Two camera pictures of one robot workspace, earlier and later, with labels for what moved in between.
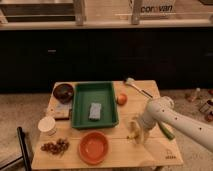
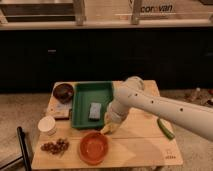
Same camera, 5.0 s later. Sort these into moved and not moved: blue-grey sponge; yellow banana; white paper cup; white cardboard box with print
Moved: yellow banana
Not moved: white cardboard box with print; blue-grey sponge; white paper cup
